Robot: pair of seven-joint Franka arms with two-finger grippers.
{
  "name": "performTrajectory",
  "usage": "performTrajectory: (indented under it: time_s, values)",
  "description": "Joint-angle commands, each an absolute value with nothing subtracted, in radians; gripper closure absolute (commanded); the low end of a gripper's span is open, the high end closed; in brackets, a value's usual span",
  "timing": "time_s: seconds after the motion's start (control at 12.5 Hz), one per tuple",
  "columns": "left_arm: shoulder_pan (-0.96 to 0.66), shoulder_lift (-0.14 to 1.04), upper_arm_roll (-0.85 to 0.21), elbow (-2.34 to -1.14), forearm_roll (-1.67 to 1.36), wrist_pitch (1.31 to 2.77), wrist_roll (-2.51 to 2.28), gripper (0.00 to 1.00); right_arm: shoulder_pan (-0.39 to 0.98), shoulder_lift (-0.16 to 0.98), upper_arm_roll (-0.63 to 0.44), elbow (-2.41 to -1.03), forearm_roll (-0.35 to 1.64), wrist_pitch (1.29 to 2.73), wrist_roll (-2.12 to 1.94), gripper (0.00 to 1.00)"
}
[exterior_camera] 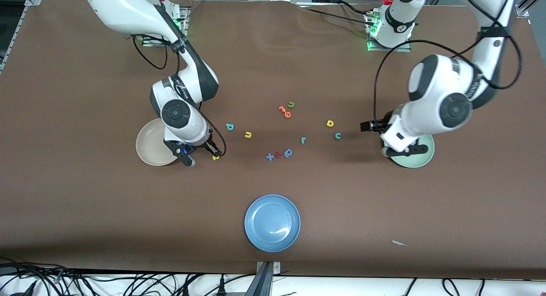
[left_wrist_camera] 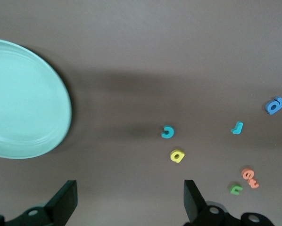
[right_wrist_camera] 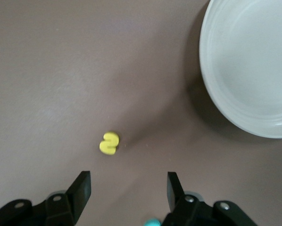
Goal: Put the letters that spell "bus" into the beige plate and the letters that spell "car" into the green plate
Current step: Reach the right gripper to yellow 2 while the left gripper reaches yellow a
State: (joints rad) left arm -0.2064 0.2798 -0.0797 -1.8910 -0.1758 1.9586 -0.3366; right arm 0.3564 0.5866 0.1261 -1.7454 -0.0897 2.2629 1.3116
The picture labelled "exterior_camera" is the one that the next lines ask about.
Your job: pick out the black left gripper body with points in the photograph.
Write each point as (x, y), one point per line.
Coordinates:
(381, 125)

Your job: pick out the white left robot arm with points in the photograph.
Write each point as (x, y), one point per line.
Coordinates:
(439, 91)

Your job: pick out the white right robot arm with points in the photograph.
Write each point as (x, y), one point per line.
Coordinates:
(123, 10)

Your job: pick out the green plate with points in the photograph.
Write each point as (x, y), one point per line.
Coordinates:
(420, 157)

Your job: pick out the beige plate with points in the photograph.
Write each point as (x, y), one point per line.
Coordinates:
(149, 144)

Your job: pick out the red letter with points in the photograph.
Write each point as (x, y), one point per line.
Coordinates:
(278, 155)

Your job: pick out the blue letter a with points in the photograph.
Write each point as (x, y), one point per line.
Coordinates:
(288, 153)

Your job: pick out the blue plate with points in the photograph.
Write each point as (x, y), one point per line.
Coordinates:
(272, 222)

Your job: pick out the white paper scrap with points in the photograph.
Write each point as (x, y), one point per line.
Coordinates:
(398, 243)

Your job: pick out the brown table cover sheet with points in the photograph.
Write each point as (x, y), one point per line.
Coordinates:
(85, 202)

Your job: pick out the black power plug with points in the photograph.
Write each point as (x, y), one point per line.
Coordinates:
(222, 287)

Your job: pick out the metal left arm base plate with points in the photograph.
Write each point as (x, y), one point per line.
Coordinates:
(405, 49)

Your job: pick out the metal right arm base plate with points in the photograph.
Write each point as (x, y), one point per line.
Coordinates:
(149, 42)

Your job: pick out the grey metal bracket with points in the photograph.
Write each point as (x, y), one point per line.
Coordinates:
(265, 279)

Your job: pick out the aluminium frame rail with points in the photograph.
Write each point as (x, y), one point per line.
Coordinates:
(522, 8)
(32, 1)

